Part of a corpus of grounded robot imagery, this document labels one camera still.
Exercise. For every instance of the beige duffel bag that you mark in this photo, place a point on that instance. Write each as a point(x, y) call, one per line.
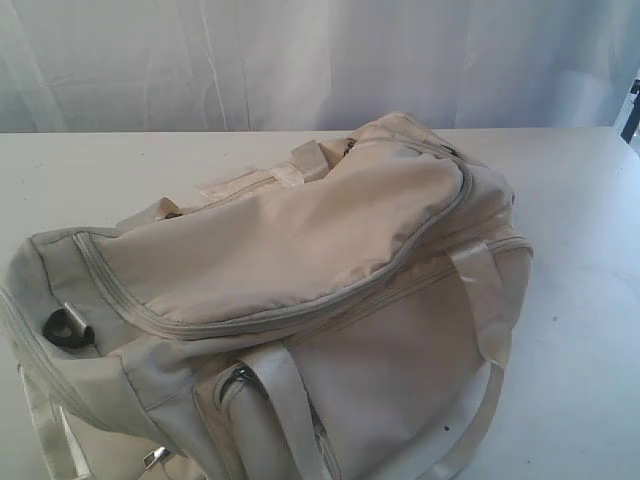
point(307, 321)

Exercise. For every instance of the white backdrop curtain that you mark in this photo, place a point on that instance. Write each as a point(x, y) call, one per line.
point(104, 66)

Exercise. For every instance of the dark stand at right edge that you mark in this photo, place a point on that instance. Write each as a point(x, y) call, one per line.
point(632, 123)

